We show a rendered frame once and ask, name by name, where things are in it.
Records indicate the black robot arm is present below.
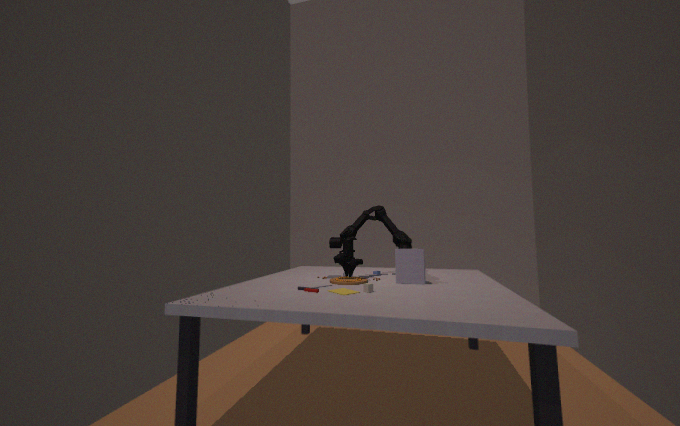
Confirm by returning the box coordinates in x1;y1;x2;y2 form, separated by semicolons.
329;206;412;264

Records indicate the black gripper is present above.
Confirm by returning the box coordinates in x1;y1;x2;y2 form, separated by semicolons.
340;248;363;277

